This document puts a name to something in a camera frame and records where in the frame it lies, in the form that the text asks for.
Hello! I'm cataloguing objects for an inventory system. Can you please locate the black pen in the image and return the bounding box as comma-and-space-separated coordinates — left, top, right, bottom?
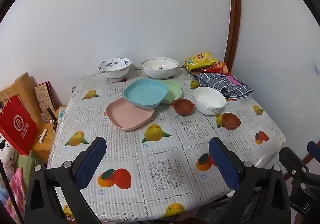
47, 107, 58, 124

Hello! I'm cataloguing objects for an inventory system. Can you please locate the green plate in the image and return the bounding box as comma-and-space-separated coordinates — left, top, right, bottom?
155, 79, 182, 104

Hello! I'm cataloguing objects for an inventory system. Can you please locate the large white bowl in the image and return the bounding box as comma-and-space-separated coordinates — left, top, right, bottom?
140, 57, 179, 79

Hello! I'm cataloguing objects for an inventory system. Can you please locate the red chip bag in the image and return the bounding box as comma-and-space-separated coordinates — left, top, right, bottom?
209, 61, 230, 75

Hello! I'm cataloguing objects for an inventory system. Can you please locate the blue plate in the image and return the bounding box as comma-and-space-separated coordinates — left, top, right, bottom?
123, 79, 169, 109

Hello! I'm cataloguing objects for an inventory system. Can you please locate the red paper bag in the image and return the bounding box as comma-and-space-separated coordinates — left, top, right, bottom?
0, 91, 38, 155

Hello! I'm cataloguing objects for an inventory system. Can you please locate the small brown bowl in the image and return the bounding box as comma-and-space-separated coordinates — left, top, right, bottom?
222, 112, 241, 130
173, 98, 195, 116

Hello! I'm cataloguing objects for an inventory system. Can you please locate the grey checkered cloth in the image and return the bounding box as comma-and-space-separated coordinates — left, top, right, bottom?
182, 65, 253, 99

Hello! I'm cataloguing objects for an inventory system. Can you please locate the pink paper note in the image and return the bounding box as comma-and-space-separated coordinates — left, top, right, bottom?
226, 75, 247, 87

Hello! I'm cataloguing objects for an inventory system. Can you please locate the wooden chair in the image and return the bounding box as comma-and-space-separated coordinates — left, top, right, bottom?
0, 72, 42, 124

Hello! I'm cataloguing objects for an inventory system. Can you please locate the fruit printed tablecloth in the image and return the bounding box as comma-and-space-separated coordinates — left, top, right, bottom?
47, 69, 286, 223

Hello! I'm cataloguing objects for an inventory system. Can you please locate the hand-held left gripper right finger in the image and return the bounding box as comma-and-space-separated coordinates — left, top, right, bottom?
209, 137, 292, 224

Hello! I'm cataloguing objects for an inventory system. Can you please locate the wooden door frame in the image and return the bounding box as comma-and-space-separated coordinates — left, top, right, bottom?
223, 0, 242, 70

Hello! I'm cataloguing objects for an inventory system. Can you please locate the yellow chip bag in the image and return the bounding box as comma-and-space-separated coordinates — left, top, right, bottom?
185, 52, 217, 72

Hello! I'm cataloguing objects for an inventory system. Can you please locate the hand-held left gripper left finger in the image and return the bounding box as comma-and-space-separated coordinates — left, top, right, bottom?
24, 136, 108, 224

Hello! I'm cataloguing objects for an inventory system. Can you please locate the pink printed cloth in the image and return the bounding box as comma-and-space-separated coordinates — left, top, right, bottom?
7, 167, 26, 223

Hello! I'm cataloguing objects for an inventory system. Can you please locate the patterned flat box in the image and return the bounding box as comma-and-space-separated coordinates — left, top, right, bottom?
34, 81, 57, 119

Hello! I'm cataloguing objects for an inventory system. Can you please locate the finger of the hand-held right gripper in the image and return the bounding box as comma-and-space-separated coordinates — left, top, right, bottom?
279, 146, 313, 189
307, 140, 320, 164

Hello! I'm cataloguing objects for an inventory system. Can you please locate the blue patterned white bowl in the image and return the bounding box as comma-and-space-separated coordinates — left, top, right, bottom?
97, 57, 132, 82

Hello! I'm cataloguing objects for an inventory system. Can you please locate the white spotted plush toy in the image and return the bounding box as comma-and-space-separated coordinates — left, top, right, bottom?
0, 139, 16, 178

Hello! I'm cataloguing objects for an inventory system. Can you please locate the pink plate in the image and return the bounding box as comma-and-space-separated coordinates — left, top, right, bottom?
105, 97, 154, 132

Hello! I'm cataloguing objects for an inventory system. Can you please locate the wooden side table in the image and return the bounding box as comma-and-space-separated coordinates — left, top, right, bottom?
31, 105, 67, 164

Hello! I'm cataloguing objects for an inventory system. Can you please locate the white bowl with grey pattern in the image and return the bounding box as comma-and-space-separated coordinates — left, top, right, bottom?
194, 86, 226, 116

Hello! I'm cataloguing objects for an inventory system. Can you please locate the green blanket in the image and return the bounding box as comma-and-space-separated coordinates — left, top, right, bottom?
14, 152, 47, 177

